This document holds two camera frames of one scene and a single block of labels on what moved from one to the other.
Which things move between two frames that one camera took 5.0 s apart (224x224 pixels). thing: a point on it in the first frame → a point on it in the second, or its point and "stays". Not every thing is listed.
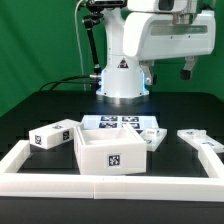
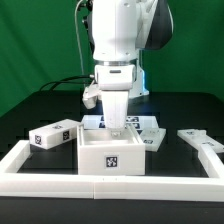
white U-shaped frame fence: x=111 y=186 stays
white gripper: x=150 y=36 → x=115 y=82
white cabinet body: x=109 y=149 stays
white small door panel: x=153 y=137 stays
